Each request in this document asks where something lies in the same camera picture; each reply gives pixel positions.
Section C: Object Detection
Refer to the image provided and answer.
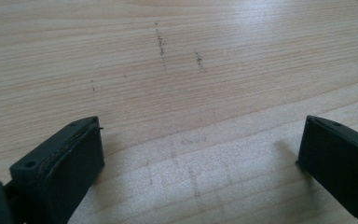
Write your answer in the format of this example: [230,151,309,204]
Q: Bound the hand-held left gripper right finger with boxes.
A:
[296,115,358,224]

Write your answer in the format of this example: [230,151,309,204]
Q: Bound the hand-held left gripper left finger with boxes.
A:
[5,116,105,224]

